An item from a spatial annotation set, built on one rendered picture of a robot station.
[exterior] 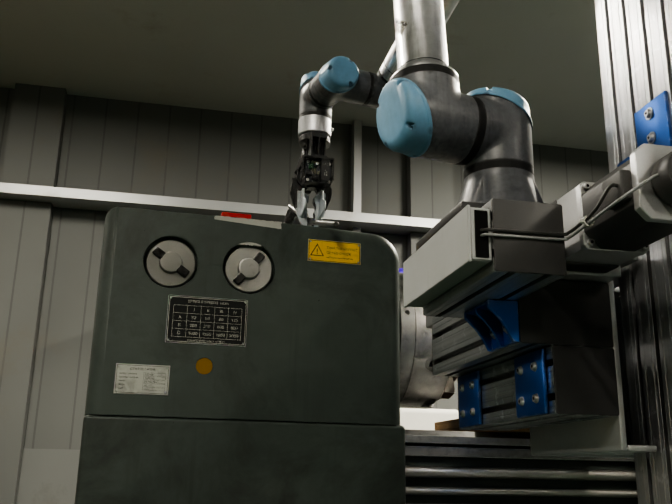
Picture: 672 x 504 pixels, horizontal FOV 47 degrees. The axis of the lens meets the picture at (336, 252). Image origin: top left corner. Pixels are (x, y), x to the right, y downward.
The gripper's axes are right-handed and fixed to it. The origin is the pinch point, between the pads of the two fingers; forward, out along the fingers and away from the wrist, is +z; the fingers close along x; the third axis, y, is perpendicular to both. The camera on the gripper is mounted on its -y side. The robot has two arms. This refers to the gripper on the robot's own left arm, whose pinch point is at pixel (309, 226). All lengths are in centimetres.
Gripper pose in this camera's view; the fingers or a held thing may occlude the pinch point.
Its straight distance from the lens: 173.3
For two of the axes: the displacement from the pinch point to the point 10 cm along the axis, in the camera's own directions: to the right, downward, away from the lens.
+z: -0.3, 9.6, -2.7
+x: 9.7, 0.9, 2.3
